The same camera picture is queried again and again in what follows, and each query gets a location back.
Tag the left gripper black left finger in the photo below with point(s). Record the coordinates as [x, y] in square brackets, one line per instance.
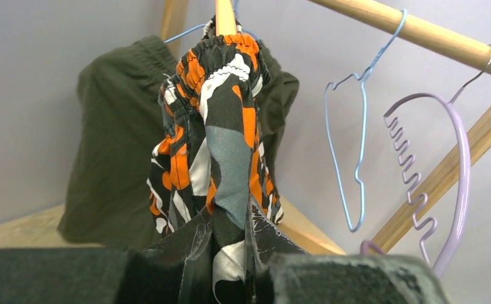
[37, 266]

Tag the olive green shorts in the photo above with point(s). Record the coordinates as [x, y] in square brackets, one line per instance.
[107, 200]

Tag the wooden clothes rack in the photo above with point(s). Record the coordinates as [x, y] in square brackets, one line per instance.
[419, 32]

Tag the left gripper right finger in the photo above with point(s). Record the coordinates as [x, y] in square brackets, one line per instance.
[282, 272]

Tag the orange camouflage shorts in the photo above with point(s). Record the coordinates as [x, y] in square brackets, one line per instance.
[208, 168]

